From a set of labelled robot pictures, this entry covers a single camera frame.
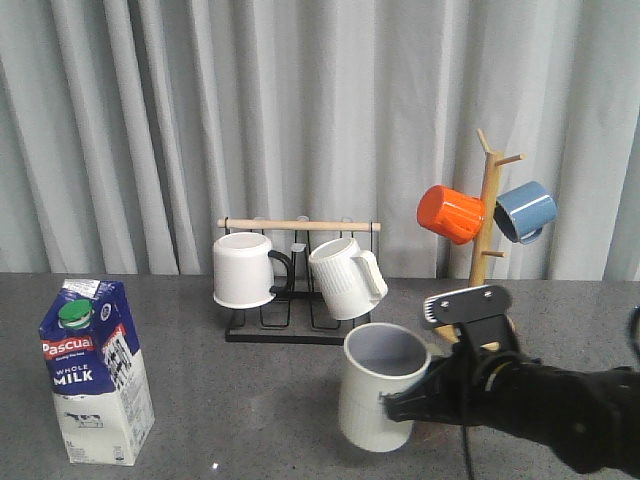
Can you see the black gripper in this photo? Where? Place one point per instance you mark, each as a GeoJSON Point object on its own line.
{"type": "Point", "coordinates": [503, 392]}

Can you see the pale green HOME mug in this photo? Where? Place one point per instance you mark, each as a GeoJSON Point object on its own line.
{"type": "Point", "coordinates": [381, 359]}

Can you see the blue white milk carton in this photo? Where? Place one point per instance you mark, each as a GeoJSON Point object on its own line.
{"type": "Point", "coordinates": [96, 373]}

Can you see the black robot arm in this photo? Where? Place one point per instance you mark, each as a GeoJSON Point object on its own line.
{"type": "Point", "coordinates": [590, 421]}

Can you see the wooden mug tree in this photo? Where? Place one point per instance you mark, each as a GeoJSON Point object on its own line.
{"type": "Point", "coordinates": [482, 250]}

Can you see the white ribbed mug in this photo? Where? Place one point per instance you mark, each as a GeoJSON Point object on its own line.
{"type": "Point", "coordinates": [348, 277]}

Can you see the orange mug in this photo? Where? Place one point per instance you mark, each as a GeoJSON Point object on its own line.
{"type": "Point", "coordinates": [451, 214]}

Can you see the blue mug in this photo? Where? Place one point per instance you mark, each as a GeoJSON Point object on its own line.
{"type": "Point", "coordinates": [522, 213]}

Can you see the grey curtain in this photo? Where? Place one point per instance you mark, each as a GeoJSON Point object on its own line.
{"type": "Point", "coordinates": [128, 128]}

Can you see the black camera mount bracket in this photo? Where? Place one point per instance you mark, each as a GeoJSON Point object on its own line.
{"type": "Point", "coordinates": [478, 316]}

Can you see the black wire mug rack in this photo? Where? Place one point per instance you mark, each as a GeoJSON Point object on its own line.
{"type": "Point", "coordinates": [297, 315]}

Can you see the white mug black handle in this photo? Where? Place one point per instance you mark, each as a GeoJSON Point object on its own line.
{"type": "Point", "coordinates": [243, 272]}

